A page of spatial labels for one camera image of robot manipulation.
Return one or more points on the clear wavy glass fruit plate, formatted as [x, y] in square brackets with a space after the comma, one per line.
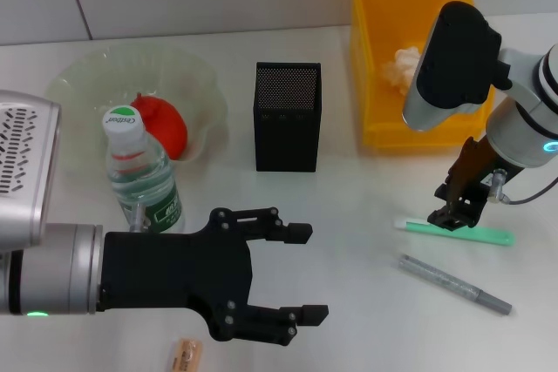
[87, 76]

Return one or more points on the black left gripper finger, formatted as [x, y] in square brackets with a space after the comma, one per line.
[314, 315]

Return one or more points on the yellow plastic bin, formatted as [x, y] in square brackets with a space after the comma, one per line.
[379, 6]

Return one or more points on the black mesh pen holder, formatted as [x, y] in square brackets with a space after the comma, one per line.
[285, 145]

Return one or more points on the mint green utility knife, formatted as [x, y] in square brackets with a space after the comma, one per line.
[492, 237]

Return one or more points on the white paper ball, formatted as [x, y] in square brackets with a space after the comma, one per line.
[401, 71]

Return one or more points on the small tan wrapped candy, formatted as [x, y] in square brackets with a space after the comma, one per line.
[188, 354]

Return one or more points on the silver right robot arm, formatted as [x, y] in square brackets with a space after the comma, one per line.
[462, 54]

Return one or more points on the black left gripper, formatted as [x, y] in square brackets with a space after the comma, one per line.
[174, 272]

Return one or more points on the clear green-label water bottle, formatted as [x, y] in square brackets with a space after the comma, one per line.
[144, 180]

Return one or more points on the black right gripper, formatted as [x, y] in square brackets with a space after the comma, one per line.
[477, 171]

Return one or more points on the grey marker pen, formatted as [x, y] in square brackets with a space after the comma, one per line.
[457, 285]

